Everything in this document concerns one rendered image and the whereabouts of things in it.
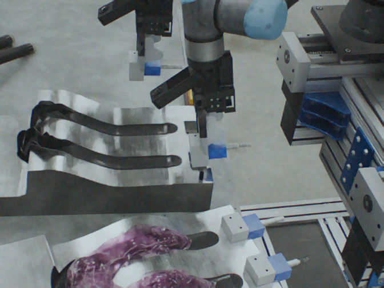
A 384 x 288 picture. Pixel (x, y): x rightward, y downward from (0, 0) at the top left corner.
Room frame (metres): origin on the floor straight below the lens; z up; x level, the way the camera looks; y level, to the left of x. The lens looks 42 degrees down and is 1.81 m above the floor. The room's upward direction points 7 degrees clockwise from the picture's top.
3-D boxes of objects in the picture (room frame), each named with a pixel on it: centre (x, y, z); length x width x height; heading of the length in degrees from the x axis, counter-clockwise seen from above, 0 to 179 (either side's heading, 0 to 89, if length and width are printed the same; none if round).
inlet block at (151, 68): (1.26, 0.12, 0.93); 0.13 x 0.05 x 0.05; 100
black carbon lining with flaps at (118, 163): (1.00, 0.20, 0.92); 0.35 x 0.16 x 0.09; 100
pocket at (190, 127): (1.10, 0.01, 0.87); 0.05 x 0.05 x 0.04; 10
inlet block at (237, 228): (0.85, -0.14, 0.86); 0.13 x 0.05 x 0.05; 118
